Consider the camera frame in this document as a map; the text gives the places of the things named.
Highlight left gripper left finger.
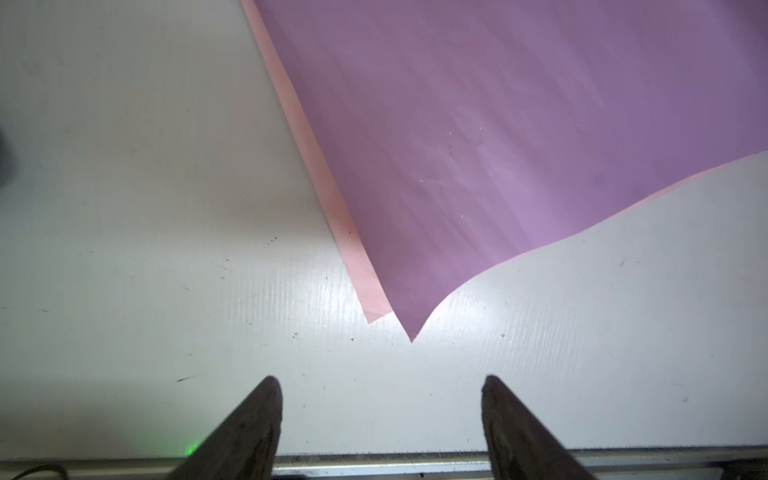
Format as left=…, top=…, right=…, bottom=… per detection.
left=167, top=376, right=283, bottom=480

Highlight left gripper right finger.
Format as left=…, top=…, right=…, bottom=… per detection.
left=481, top=375, right=594, bottom=480

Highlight pink purple wrapping paper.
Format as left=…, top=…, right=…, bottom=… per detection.
left=244, top=1, right=767, bottom=338

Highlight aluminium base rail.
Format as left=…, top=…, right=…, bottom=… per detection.
left=1, top=445, right=767, bottom=479

